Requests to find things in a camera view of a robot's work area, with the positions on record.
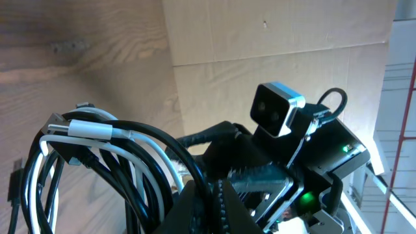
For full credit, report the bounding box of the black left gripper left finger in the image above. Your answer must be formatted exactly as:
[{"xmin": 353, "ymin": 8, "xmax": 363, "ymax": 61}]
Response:
[{"xmin": 155, "ymin": 181, "xmax": 208, "ymax": 234}]

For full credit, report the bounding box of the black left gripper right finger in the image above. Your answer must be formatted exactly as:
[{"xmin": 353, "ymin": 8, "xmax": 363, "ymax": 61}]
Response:
[{"xmin": 213, "ymin": 180, "xmax": 263, "ymax": 234}]

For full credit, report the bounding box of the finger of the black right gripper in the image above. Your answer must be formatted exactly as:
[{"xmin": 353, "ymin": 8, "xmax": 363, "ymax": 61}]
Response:
[{"xmin": 177, "ymin": 121, "xmax": 250, "ymax": 169}]

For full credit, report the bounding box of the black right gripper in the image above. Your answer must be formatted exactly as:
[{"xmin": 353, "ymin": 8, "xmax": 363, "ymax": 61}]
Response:
[{"xmin": 227, "ymin": 103, "xmax": 370, "ymax": 228}]

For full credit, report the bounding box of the black usb cable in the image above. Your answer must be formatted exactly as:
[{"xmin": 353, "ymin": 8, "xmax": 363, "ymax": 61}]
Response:
[{"xmin": 6, "ymin": 110, "xmax": 212, "ymax": 234}]

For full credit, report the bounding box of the white usb cable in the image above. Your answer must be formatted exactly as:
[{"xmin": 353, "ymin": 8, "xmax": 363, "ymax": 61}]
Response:
[{"xmin": 29, "ymin": 107, "xmax": 185, "ymax": 234}]

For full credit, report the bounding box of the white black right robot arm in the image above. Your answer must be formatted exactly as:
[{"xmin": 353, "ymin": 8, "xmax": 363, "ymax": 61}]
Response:
[{"xmin": 179, "ymin": 104, "xmax": 370, "ymax": 233}]

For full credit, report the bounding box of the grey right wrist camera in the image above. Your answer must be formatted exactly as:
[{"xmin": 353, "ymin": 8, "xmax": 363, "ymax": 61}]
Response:
[{"xmin": 250, "ymin": 82, "xmax": 306, "ymax": 138}]

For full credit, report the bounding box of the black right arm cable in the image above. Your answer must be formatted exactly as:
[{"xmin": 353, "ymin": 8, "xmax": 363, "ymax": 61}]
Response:
[{"xmin": 317, "ymin": 87, "xmax": 348, "ymax": 123}]

